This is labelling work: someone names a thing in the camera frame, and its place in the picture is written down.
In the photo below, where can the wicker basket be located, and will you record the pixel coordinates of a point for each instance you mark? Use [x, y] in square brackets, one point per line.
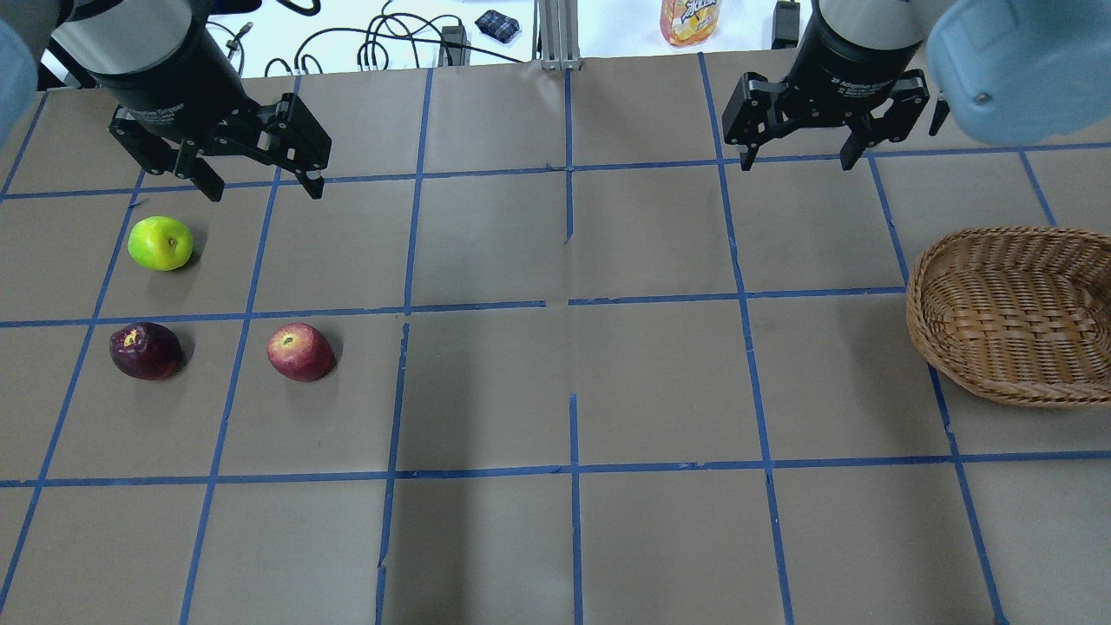
[1017, 315]

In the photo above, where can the green apple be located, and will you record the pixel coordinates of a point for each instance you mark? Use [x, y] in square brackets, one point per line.
[160, 243]

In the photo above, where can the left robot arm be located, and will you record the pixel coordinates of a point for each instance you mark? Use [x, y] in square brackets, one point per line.
[97, 31]

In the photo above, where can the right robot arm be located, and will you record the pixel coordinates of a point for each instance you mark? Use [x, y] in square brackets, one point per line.
[1009, 73]

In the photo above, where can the dark purple apple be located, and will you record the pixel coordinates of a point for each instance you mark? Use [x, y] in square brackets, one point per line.
[146, 351]

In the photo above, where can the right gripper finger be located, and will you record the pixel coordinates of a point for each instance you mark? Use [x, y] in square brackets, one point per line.
[908, 98]
[755, 116]

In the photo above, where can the dark checkered pouch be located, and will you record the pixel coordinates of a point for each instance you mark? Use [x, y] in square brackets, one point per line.
[496, 25]

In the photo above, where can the red apple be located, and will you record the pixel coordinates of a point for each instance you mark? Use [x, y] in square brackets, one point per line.
[300, 352]

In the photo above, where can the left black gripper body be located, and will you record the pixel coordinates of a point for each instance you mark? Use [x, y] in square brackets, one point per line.
[174, 76]

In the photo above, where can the black power adapter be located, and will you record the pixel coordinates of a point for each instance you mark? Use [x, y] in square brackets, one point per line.
[786, 25]

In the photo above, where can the black power brick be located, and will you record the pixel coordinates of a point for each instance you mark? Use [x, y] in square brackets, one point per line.
[454, 48]

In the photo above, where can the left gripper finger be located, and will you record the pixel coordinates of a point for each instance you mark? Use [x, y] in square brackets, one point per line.
[285, 135]
[158, 156]

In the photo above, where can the orange juice bottle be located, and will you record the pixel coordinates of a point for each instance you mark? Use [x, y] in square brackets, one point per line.
[686, 23]

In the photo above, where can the aluminium frame post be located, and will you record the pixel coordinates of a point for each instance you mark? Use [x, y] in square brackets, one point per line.
[557, 35]

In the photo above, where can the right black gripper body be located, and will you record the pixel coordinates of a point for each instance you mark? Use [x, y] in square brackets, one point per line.
[852, 59]

